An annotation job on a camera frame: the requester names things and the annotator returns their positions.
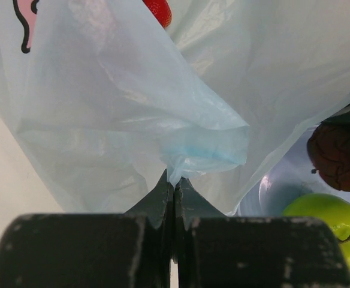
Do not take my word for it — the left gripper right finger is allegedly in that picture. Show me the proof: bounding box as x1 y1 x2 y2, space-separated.
174 178 350 287

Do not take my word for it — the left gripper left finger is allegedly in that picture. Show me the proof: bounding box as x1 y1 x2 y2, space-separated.
0 175 173 287

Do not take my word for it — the dark red fake apple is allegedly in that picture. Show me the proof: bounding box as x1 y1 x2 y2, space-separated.
307 123 350 192

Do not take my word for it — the green fake apple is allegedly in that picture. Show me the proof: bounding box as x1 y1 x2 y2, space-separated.
283 193 350 268

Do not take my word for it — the light blue plastic bag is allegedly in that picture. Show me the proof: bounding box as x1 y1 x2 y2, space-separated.
0 1 350 215

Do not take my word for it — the red fake strawberry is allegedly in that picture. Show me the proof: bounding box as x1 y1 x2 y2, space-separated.
143 0 172 28

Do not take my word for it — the blue plastic plate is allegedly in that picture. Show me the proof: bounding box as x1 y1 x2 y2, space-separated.
237 136 350 217

